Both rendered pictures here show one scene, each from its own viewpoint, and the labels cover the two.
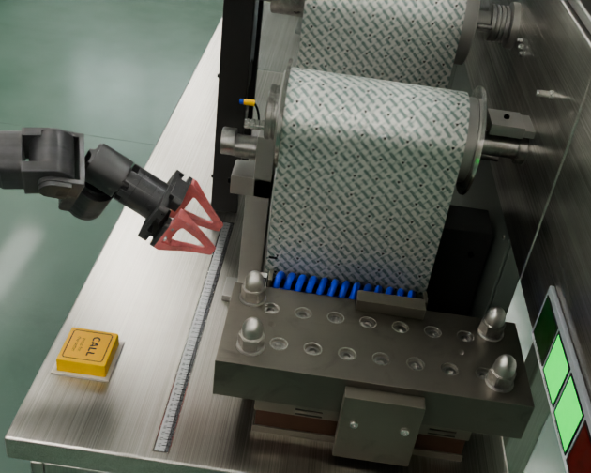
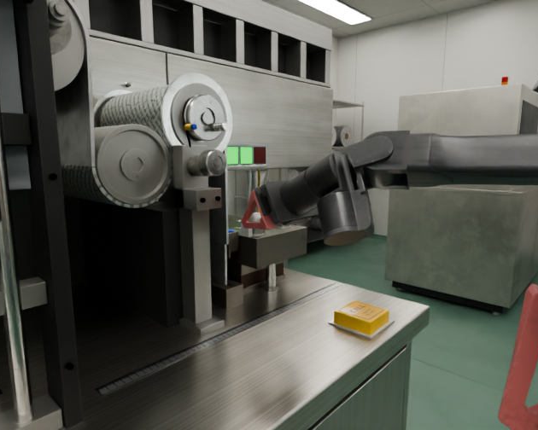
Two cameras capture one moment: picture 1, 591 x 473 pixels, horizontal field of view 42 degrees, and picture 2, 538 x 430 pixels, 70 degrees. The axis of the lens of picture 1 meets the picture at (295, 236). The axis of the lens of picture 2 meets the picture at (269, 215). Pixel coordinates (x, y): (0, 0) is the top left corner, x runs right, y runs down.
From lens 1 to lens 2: 156 cm
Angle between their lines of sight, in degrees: 121
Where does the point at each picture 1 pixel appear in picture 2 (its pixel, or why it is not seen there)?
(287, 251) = (218, 217)
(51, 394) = (395, 313)
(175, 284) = (247, 346)
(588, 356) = (239, 136)
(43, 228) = not seen: outside the picture
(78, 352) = (371, 308)
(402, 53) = not seen: hidden behind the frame
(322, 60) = (81, 102)
